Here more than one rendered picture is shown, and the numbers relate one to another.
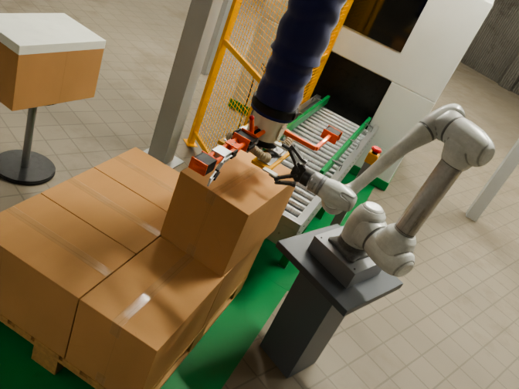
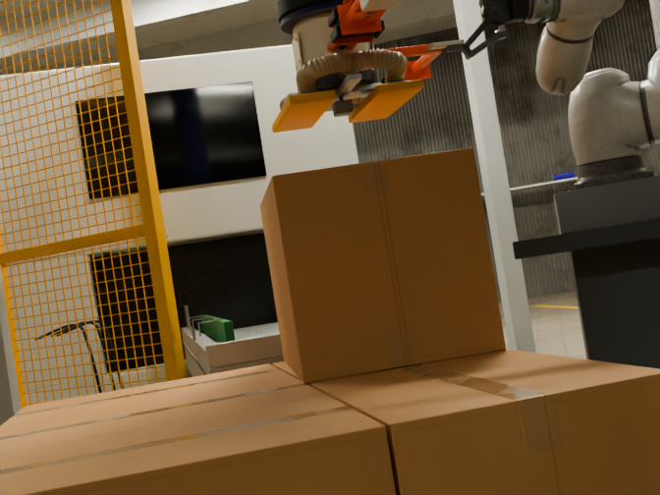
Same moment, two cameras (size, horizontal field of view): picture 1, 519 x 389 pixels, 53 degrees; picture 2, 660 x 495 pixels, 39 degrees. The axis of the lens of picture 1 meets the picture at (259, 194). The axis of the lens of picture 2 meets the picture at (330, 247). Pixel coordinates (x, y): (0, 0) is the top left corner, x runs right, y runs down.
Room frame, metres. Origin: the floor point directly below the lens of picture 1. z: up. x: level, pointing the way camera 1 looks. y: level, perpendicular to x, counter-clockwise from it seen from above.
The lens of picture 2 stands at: (0.43, 1.01, 0.74)
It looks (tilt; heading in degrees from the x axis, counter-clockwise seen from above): 2 degrees up; 336
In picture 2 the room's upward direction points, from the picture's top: 9 degrees counter-clockwise
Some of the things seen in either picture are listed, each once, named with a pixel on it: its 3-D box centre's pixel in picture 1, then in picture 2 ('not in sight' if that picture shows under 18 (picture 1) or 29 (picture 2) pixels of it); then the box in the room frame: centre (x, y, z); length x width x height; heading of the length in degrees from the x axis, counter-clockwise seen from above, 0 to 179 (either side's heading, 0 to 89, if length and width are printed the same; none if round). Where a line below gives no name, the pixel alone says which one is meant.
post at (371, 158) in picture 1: (341, 212); not in sight; (3.15, -0.57, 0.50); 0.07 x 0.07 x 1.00; 77
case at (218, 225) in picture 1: (232, 204); (366, 267); (2.31, 0.11, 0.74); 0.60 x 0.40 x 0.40; 163
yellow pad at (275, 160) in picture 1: (275, 153); (381, 96); (2.30, 0.01, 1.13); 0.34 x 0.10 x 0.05; 166
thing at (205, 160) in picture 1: (203, 163); not in sight; (1.74, 0.25, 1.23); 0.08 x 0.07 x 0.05; 166
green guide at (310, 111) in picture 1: (297, 116); (205, 328); (4.24, -0.03, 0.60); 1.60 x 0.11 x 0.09; 167
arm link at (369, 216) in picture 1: (365, 224); (606, 115); (2.20, -0.53, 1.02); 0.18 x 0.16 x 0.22; 42
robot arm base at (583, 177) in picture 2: (354, 242); (611, 173); (2.22, -0.54, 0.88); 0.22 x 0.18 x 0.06; 140
